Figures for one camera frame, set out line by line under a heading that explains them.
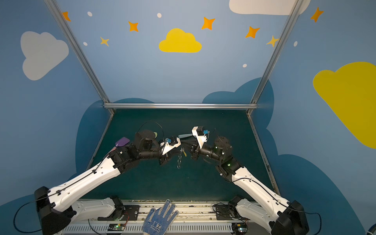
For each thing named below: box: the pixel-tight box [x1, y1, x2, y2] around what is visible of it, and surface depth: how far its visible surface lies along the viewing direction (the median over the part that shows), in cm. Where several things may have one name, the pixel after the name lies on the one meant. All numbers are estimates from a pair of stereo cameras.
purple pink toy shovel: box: [110, 136, 131, 152], surface depth 103 cm
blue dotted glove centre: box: [142, 199, 179, 235], surface depth 73 cm
